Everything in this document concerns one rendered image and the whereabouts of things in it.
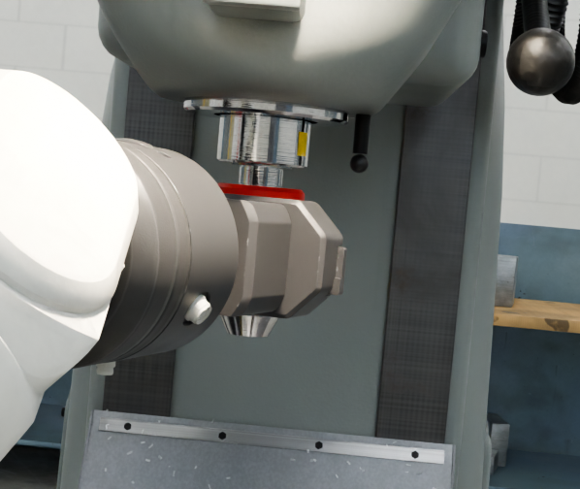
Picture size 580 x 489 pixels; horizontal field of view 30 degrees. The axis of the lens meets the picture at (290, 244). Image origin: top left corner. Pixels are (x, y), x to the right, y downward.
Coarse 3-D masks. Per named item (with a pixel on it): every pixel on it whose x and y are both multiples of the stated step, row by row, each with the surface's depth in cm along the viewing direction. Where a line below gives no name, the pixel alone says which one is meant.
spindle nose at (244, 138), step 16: (224, 128) 54; (240, 128) 54; (256, 128) 53; (272, 128) 53; (288, 128) 54; (304, 128) 54; (224, 144) 54; (240, 144) 54; (256, 144) 53; (272, 144) 53; (288, 144) 54; (224, 160) 54; (240, 160) 54; (256, 160) 53; (272, 160) 53; (288, 160) 54; (304, 160) 55
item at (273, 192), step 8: (224, 184) 54; (232, 184) 54; (240, 184) 54; (224, 192) 54; (232, 192) 54; (240, 192) 54; (248, 192) 54; (256, 192) 53; (264, 192) 53; (272, 192) 54; (280, 192) 54; (288, 192) 54; (296, 192) 54; (304, 200) 56
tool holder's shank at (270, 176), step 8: (240, 168) 55; (248, 168) 55; (256, 168) 55; (264, 168) 55; (272, 168) 55; (280, 168) 55; (288, 168) 55; (240, 176) 55; (248, 176) 55; (256, 176) 55; (264, 176) 55; (272, 176) 55; (280, 176) 55; (248, 184) 55; (256, 184) 55; (264, 184) 55; (272, 184) 55; (280, 184) 55
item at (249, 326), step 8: (224, 320) 55; (232, 320) 55; (240, 320) 55; (248, 320) 55; (256, 320) 55; (264, 320) 55; (272, 320) 55; (232, 328) 55; (240, 328) 55; (248, 328) 55; (256, 328) 55; (264, 328) 55; (272, 328) 56; (248, 336) 55; (256, 336) 55; (264, 336) 56
